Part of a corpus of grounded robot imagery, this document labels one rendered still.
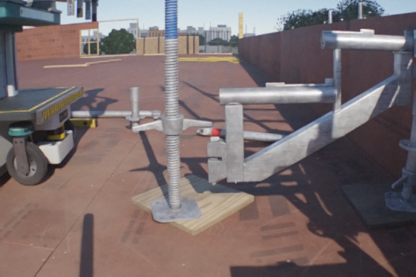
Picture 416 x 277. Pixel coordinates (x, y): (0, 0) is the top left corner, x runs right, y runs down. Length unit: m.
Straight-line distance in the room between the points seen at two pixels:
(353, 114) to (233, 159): 0.38
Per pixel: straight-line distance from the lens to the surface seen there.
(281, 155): 1.00
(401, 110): 1.49
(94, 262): 0.91
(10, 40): 1.73
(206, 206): 1.11
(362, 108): 1.04
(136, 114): 2.05
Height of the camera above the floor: 0.53
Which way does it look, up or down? 13 degrees down
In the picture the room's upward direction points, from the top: straight up
